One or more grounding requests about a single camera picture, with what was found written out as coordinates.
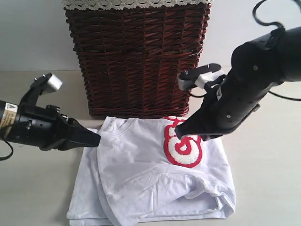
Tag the white t-shirt with red print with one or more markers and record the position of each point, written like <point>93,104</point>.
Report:
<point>142,172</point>

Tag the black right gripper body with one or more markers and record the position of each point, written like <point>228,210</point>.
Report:
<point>233,102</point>

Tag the dark red wicker basket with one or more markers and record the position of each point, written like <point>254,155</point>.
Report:
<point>130,58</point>

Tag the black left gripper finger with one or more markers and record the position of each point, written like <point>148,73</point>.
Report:
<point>75,135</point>

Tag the floral patterned beige cloth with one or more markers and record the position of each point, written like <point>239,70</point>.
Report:
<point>127,4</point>

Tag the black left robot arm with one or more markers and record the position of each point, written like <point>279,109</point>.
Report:
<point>8,114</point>

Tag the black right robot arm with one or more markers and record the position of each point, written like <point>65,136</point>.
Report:
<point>256,67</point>

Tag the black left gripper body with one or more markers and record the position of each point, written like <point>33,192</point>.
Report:
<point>45,128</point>

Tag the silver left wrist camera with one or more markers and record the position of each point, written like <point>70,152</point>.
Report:
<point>45,84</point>

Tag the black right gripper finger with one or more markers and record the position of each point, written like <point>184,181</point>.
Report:
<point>209,137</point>
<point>198,124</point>

